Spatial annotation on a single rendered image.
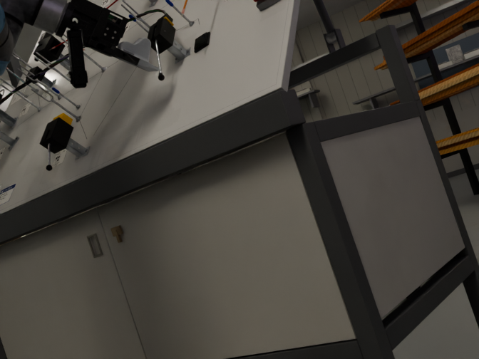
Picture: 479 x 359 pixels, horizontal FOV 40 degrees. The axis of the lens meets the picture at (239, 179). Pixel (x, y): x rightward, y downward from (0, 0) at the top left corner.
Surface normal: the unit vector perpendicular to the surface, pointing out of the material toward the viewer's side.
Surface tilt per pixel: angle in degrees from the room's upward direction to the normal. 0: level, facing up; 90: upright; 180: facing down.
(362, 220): 90
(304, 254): 90
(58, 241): 90
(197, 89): 48
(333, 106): 90
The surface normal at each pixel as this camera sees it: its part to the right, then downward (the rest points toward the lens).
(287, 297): -0.57, 0.17
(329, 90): -0.39, 0.11
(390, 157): 0.76, -0.28
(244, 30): -0.64, -0.51
